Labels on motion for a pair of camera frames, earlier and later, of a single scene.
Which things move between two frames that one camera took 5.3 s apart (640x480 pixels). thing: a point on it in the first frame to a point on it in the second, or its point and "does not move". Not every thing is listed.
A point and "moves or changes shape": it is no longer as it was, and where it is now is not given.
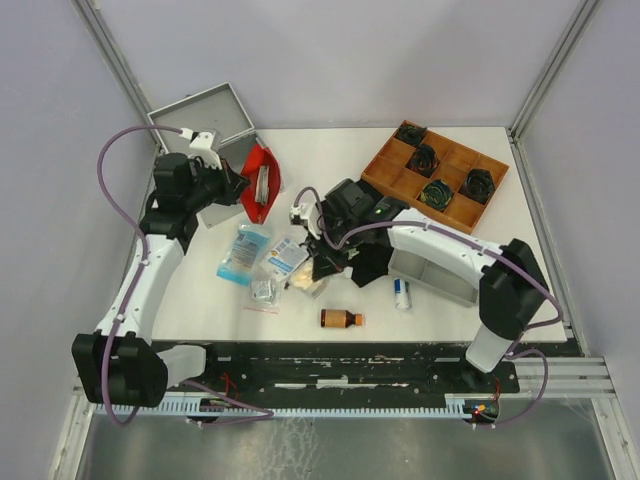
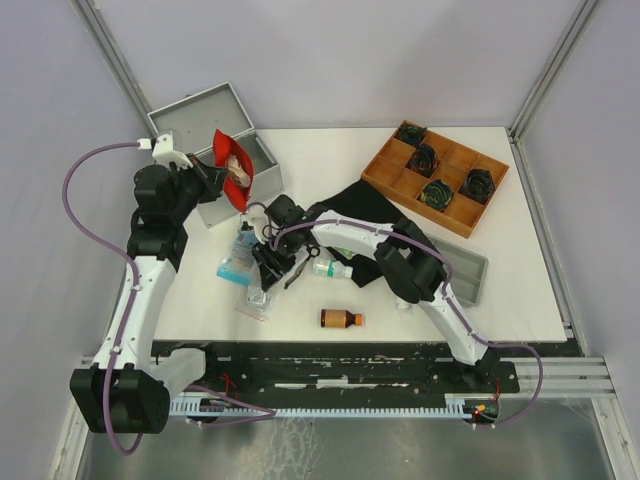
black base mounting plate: [343, 372] does not move
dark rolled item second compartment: [424, 160] does not move
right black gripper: [325, 261] to [270, 272]
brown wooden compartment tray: [436, 176] does not move
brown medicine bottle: [339, 318] does not move
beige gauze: [302, 278] moves or changes shape
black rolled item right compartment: [477, 185] does not move
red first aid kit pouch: [262, 169] moves or changes shape
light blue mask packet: [244, 253] does not move
